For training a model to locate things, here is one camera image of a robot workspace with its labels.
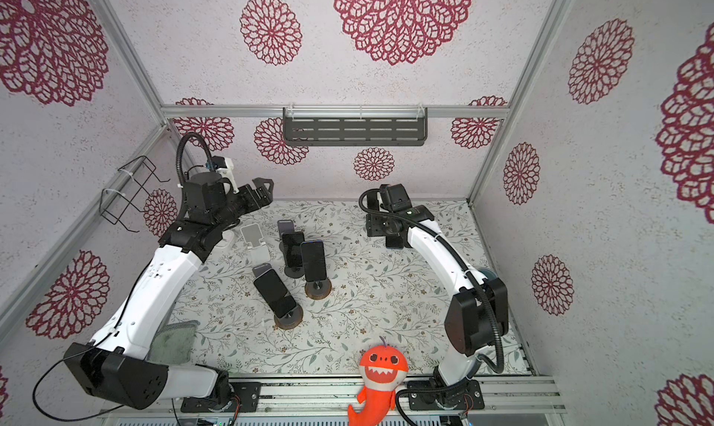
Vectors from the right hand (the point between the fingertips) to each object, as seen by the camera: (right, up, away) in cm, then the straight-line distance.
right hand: (376, 220), depth 86 cm
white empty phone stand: (-43, -10, +17) cm, 47 cm away
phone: (-30, -21, -6) cm, 37 cm away
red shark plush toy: (+1, -38, -15) cm, 41 cm away
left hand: (-31, +8, -12) cm, 34 cm away
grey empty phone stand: (-35, -15, 0) cm, 38 cm away
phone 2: (-29, -8, +15) cm, 34 cm away
